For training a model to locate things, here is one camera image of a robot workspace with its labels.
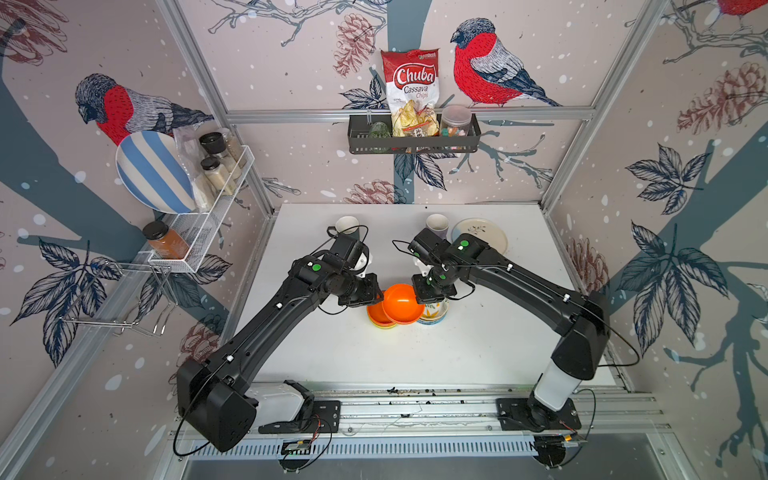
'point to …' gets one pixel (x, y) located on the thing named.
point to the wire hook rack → (127, 296)
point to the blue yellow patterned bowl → (433, 320)
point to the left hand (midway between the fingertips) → (386, 291)
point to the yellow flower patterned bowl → (435, 313)
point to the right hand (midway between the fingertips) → (417, 297)
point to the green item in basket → (379, 130)
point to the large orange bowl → (401, 304)
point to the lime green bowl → (382, 327)
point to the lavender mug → (438, 224)
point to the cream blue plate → (485, 230)
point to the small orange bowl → (377, 315)
